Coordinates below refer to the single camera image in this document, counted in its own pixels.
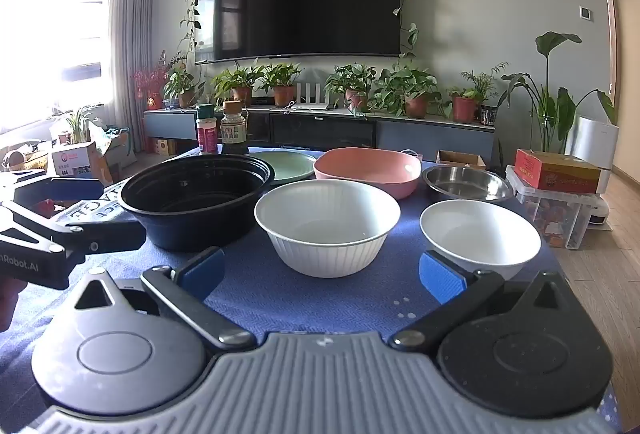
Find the white air purifier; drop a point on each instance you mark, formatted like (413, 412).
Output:
(597, 138)

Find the large leafy floor plant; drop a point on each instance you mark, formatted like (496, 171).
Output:
(565, 108)

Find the clear plastic storage box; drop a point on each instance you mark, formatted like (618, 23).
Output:
(555, 219)

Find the black patterned pot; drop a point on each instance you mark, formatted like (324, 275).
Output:
(488, 114)

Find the pink bowl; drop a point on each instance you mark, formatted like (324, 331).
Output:
(360, 168)

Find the red and yellow box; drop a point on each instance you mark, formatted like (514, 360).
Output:
(555, 176)

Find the grey television cabinet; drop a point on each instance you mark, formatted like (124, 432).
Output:
(325, 131)

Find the brown cardboard box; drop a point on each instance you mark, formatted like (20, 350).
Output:
(114, 147)

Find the pink label spice bottle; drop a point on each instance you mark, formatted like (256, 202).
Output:
(206, 133)

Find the spider plant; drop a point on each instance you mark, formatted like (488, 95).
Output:
(75, 123)

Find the wall switch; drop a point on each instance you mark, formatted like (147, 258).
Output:
(586, 12)

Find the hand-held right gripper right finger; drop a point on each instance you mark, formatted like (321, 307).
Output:
(442, 276)

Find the large white ribbed bowl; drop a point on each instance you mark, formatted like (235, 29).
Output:
(325, 254)

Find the white box with pink logo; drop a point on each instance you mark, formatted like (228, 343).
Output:
(72, 159)

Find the red flower decoration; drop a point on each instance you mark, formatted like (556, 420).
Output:
(155, 101)

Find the green plate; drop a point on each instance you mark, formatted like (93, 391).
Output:
(290, 166)

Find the white router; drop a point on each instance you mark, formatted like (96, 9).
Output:
(312, 106)

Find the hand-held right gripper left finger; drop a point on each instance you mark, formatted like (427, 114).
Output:
(202, 274)

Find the small yellow box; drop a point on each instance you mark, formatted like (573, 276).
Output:
(162, 147)

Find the stainless steel bowl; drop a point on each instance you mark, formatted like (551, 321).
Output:
(465, 181)

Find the small white bowl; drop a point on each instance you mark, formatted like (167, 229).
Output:
(480, 234)

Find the white robot vacuum dock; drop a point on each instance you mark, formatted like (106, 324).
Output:
(600, 214)

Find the potted green plant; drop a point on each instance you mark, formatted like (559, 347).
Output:
(241, 94)
(464, 109)
(416, 106)
(356, 99)
(181, 88)
(284, 94)

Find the black bowl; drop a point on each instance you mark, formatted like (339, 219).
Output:
(190, 224)

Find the blue patterned tablecloth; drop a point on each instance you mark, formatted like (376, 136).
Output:
(310, 304)

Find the grey curtain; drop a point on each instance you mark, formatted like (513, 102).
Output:
(130, 38)

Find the dark soy sauce bottle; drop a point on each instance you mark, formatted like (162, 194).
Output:
(234, 133)

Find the open cardboard box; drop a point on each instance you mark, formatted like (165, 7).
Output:
(460, 159)

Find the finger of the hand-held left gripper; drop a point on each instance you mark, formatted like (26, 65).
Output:
(75, 188)
(107, 236)

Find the person's left hand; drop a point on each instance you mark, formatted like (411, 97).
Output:
(6, 306)

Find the window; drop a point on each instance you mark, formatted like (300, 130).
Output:
(85, 71)

